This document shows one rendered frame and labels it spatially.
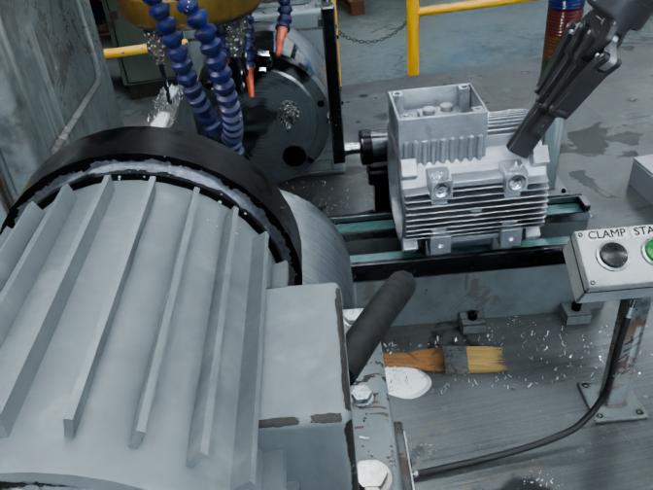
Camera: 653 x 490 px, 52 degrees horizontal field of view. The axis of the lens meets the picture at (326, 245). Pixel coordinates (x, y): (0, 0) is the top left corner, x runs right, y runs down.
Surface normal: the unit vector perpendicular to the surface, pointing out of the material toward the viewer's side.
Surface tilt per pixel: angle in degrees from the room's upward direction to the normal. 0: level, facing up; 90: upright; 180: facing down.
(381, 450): 0
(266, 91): 90
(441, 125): 90
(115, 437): 23
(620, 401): 90
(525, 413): 0
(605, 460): 0
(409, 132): 90
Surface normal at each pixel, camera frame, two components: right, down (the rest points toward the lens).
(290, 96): 0.04, 0.57
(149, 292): 0.31, -0.79
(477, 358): -0.07, -0.80
